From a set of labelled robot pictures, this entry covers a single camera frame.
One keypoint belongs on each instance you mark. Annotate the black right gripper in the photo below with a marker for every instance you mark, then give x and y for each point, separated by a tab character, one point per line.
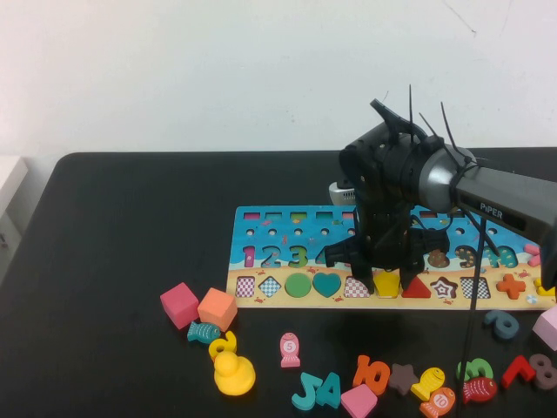
383	244

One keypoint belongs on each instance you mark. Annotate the yellow pentagon piece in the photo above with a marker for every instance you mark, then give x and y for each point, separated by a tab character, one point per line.
387	285

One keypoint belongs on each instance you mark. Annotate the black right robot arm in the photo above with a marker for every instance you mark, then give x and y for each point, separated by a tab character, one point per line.
509	196

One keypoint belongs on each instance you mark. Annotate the red triangle piece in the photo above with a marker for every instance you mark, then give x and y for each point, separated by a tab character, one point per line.
420	291

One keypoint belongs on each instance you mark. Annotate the teal heart piece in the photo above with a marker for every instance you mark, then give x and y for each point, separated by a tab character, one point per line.
327	284

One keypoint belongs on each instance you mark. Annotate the green circle piece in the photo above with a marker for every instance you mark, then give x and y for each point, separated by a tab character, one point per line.
298	285

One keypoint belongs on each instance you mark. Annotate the brown star piece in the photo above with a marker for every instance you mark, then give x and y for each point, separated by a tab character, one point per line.
403	379

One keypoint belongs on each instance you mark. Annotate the colourful wooden puzzle board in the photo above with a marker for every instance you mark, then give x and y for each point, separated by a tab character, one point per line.
283	241

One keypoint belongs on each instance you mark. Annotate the orange plus sign piece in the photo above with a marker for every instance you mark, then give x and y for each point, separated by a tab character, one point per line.
511	286

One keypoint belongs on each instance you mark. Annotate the pink trapezoid piece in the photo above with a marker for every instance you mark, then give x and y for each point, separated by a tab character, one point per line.
359	402

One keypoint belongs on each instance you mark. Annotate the pink greater-than sign piece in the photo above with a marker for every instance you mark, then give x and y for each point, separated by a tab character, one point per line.
533	257

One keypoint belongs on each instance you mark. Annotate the yellow equals sign piece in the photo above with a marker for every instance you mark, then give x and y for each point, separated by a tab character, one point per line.
544	291

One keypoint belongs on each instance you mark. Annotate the yellow number piece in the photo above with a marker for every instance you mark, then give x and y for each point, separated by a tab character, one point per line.
232	341

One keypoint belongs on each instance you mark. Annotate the orange number ten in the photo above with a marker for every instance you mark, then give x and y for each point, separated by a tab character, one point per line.
362	370

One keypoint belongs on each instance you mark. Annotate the yellow wooden fish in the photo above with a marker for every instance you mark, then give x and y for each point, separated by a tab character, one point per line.
427	383

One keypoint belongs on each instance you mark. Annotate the pink fish with five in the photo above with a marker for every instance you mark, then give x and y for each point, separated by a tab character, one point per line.
290	347

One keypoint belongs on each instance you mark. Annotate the slate blue number nine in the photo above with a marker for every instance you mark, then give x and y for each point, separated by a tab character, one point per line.
500	333

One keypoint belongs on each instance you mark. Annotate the teal number four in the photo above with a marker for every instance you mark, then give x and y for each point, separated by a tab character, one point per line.
332	392

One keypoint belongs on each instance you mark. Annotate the green number three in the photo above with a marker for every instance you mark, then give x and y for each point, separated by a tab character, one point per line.
485	368

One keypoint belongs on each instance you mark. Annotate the orange fish with ten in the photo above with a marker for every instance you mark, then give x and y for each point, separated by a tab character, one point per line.
438	402

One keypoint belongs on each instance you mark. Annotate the teal number five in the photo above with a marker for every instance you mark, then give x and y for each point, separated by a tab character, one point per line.
314	392

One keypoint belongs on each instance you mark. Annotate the red wooden fish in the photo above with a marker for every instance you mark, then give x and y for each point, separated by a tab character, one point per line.
481	390

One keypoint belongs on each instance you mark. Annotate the black zip tie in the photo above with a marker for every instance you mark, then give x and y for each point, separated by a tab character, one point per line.
450	130
411	109
428	125

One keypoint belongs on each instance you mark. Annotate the red number seven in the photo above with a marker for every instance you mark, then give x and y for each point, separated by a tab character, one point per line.
514	374

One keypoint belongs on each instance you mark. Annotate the light pink cube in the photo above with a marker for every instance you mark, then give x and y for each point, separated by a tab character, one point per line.
548	331

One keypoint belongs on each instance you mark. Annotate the orange cube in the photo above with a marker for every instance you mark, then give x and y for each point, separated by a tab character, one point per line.
217	309

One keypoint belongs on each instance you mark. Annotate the yellow duck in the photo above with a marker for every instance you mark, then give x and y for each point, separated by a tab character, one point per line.
234	376

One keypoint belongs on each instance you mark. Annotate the teal wooden fish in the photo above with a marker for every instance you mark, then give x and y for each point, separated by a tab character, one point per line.
203	332

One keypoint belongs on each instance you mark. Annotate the brown number eight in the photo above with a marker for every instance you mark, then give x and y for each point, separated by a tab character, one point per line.
546	386

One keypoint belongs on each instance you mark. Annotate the magenta cube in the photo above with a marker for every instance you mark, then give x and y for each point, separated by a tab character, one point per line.
179	305

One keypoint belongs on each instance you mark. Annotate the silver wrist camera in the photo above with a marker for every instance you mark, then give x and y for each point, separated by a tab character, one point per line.
341	193

